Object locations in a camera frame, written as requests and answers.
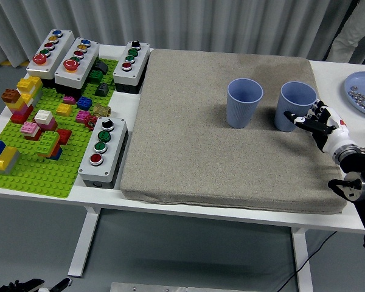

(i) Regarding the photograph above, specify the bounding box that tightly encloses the yellow grey brick stack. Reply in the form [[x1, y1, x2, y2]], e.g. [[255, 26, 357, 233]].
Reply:
[[0, 146, 21, 175]]

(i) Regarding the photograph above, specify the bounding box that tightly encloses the green brick baseplate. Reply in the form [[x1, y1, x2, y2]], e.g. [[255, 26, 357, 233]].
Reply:
[[0, 57, 120, 199]]

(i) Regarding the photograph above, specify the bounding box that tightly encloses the black floor cable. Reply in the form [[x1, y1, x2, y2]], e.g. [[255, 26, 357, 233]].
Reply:
[[275, 231, 338, 292]]

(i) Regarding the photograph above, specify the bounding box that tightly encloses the person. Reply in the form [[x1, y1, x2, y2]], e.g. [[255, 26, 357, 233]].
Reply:
[[325, 0, 365, 65]]

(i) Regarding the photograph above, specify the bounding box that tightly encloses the blue plate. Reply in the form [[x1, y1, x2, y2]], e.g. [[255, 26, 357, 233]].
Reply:
[[344, 71, 365, 119]]

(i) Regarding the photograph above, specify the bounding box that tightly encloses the red valve handle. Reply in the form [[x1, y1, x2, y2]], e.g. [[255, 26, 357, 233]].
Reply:
[[84, 114, 99, 131]]

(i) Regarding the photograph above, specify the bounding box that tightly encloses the white pleated curtain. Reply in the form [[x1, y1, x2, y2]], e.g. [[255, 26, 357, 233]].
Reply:
[[0, 0, 358, 66]]

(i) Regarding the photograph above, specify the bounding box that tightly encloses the grey-brown cushion mat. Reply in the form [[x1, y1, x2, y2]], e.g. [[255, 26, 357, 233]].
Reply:
[[120, 49, 349, 215]]

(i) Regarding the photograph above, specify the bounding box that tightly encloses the four-button control box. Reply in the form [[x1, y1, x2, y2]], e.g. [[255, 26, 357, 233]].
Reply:
[[78, 116, 130, 190], [112, 40, 151, 94]]

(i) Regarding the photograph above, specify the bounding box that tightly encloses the magenta brick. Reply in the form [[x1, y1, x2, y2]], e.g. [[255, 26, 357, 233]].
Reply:
[[75, 109, 91, 123]]

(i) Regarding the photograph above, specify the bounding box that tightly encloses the brass valve fitting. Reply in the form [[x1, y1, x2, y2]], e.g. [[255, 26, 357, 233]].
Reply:
[[92, 103, 112, 118]]

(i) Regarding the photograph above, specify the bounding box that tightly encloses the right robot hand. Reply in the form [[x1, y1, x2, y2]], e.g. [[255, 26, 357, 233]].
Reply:
[[283, 100, 351, 155]]

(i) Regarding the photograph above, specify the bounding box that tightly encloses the white table leg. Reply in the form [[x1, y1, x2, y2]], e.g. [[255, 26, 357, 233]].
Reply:
[[290, 226, 314, 292], [68, 206, 101, 278]]

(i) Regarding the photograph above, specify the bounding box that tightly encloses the blue ribbed plastic cup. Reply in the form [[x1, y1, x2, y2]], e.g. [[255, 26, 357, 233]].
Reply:
[[226, 78, 264, 129], [274, 81, 319, 133]]

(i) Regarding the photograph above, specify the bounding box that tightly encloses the five-button control box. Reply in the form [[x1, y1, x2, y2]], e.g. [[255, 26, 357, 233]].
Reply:
[[54, 36, 100, 98], [26, 29, 76, 89]]

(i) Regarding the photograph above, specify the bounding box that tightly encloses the dark green brick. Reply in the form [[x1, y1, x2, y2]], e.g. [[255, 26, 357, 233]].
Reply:
[[88, 69, 105, 85]]

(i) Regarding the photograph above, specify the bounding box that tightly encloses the green orange blue brick stack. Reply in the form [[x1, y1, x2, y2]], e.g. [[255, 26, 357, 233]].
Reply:
[[34, 130, 63, 161]]

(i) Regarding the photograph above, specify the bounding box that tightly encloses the yellow white brick stack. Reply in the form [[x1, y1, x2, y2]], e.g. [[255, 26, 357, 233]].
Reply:
[[16, 75, 44, 106]]

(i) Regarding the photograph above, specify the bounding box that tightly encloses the brown yellow red brick tower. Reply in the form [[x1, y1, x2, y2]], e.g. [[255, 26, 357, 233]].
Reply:
[[1, 88, 35, 125]]

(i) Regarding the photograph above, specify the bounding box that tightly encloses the dark grey sloped brick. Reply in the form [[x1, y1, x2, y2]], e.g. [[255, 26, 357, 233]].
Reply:
[[94, 60, 110, 74]]

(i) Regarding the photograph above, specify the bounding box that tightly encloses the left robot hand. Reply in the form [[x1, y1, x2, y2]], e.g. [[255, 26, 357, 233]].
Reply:
[[0, 277, 72, 292]]

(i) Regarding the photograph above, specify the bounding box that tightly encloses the pink red brick stack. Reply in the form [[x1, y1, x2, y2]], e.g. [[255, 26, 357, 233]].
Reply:
[[20, 121, 43, 142]]

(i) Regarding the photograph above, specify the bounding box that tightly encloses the white pink brick stack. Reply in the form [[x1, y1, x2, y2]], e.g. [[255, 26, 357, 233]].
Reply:
[[33, 109, 59, 132]]

